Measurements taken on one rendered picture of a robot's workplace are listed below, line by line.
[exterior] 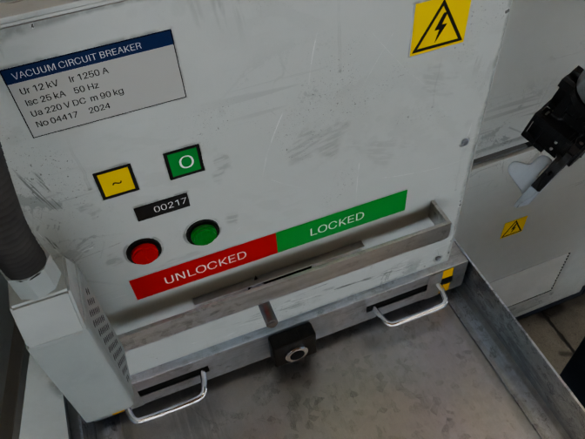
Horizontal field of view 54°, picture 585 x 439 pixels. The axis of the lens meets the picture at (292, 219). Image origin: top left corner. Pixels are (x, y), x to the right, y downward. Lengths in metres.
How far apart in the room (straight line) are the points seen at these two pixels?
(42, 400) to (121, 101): 0.87
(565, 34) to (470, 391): 0.59
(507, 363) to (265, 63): 0.55
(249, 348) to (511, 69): 0.62
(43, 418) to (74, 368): 0.81
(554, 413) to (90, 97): 0.66
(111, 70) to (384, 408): 0.55
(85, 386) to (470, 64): 0.46
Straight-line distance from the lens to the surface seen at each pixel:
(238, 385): 0.81
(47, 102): 0.46
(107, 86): 0.46
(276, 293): 0.63
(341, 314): 0.79
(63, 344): 0.48
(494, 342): 0.86
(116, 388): 0.56
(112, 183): 0.51
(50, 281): 0.46
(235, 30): 0.46
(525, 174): 0.91
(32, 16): 0.43
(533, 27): 1.01
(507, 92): 1.07
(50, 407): 1.28
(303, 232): 0.63
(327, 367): 0.82
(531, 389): 0.84
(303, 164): 0.56
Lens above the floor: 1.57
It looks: 49 degrees down
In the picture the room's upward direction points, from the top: 4 degrees counter-clockwise
